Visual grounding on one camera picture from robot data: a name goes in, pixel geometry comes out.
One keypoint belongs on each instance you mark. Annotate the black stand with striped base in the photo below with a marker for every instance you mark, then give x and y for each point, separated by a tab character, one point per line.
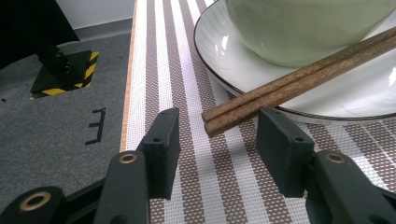
62	74

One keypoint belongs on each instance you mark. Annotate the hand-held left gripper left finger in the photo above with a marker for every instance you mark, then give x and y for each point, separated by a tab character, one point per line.
162	155

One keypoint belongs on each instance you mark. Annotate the white plate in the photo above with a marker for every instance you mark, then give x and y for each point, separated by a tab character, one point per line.
311	93

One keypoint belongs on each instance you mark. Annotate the white panel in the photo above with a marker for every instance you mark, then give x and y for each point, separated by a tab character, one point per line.
96	11

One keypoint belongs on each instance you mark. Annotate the green bowl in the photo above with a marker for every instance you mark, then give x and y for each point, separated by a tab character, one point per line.
305	31

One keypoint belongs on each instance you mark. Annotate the striped woven placemat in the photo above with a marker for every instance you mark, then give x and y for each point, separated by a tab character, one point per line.
193	174

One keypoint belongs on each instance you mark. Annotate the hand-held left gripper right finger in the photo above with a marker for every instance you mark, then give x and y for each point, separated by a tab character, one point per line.
283	152

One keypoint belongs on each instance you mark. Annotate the brown wooden chopstick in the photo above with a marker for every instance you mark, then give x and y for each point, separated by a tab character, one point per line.
295	77
299	90

